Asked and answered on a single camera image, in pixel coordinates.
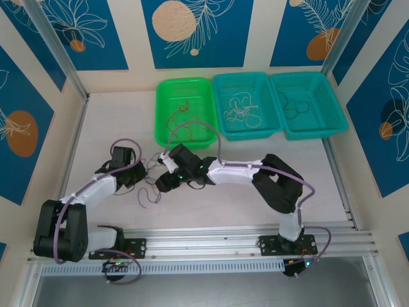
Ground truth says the thin grey cable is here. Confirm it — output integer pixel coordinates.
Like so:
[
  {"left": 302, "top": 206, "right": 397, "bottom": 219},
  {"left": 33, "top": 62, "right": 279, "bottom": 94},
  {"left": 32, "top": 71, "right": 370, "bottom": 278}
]
[{"left": 136, "top": 152, "right": 164, "bottom": 209}]

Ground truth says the thin white cable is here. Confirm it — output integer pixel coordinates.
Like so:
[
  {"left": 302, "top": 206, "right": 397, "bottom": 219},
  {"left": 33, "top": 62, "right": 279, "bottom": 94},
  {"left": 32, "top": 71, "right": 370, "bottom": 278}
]
[{"left": 223, "top": 91, "right": 263, "bottom": 130}]

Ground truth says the thin black cable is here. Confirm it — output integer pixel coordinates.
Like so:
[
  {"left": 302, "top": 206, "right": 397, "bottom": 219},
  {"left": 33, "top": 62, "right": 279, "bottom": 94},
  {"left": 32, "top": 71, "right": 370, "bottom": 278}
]
[{"left": 277, "top": 91, "right": 311, "bottom": 121}]

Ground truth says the green plastic basket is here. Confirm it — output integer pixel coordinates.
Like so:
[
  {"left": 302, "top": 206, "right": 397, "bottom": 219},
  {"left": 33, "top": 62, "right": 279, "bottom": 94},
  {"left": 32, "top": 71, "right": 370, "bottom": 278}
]
[{"left": 153, "top": 77, "right": 220, "bottom": 151}]

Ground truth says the small controller board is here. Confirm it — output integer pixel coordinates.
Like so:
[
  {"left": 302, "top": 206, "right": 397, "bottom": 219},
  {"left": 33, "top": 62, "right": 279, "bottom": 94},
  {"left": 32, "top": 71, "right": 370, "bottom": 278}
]
[
  {"left": 102, "top": 259, "right": 132, "bottom": 273},
  {"left": 282, "top": 259, "right": 313, "bottom": 278}
]

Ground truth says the teal plastic basket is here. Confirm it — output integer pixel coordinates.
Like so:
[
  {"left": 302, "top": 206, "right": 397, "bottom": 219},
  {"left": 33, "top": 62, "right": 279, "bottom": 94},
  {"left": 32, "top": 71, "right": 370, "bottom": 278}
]
[
  {"left": 270, "top": 71, "right": 349, "bottom": 141},
  {"left": 212, "top": 72, "right": 284, "bottom": 142}
]

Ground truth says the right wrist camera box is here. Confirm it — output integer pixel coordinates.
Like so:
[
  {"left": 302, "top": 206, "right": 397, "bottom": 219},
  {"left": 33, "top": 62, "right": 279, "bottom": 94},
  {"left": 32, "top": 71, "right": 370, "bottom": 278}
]
[{"left": 158, "top": 152, "right": 178, "bottom": 174}]

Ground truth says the thin orange cable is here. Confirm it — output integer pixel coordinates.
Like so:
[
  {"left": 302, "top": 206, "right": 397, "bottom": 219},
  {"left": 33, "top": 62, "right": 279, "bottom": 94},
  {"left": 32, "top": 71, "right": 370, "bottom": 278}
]
[{"left": 165, "top": 98, "right": 210, "bottom": 143}]

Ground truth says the aluminium side rail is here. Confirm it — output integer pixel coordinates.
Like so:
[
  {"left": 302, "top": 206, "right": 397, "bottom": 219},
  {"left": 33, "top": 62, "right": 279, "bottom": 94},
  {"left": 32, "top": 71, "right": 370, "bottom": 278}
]
[
  {"left": 54, "top": 94, "right": 91, "bottom": 207},
  {"left": 323, "top": 138, "right": 358, "bottom": 231}
]

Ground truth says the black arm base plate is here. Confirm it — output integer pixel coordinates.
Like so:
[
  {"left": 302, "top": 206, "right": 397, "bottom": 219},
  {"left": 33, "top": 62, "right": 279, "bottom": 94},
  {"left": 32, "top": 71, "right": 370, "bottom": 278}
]
[
  {"left": 88, "top": 238, "right": 148, "bottom": 260},
  {"left": 259, "top": 234, "right": 318, "bottom": 256}
]

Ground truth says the aluminium cross rail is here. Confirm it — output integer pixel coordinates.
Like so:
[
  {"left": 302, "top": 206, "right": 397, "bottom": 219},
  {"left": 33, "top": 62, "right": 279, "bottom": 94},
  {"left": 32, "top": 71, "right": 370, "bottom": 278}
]
[{"left": 27, "top": 223, "right": 374, "bottom": 263}]

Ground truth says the slotted cable duct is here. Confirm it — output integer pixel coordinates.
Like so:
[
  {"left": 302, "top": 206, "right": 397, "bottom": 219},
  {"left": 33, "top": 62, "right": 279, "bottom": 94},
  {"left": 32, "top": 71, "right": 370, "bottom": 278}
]
[{"left": 40, "top": 258, "right": 286, "bottom": 276}]

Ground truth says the blue floral wall panel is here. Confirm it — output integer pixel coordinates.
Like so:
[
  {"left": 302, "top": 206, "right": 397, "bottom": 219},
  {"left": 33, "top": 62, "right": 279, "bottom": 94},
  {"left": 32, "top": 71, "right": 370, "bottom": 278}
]
[
  {"left": 0, "top": 45, "right": 55, "bottom": 206},
  {"left": 346, "top": 30, "right": 409, "bottom": 199},
  {"left": 332, "top": 0, "right": 409, "bottom": 86},
  {"left": 269, "top": 0, "right": 348, "bottom": 68},
  {"left": 141, "top": 0, "right": 256, "bottom": 70},
  {"left": 38, "top": 0, "right": 129, "bottom": 71},
  {"left": 0, "top": 0, "right": 67, "bottom": 93}
]

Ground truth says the aluminium frame post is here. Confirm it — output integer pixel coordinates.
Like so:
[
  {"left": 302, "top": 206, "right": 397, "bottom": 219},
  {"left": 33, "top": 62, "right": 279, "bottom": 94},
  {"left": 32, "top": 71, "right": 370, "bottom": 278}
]
[
  {"left": 22, "top": 0, "right": 90, "bottom": 102},
  {"left": 320, "top": 0, "right": 376, "bottom": 75}
]

